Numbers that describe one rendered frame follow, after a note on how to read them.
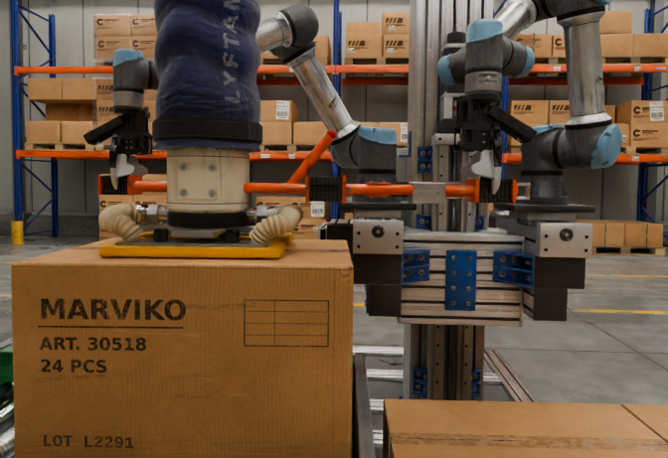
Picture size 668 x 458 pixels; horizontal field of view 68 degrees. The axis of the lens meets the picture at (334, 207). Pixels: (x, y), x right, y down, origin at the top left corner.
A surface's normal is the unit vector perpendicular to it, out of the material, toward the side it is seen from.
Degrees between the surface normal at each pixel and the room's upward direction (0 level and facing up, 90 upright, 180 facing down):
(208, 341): 90
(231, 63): 109
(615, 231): 91
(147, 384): 90
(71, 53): 90
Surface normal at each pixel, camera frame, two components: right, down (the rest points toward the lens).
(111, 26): -0.06, 0.05
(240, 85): 0.75, -0.24
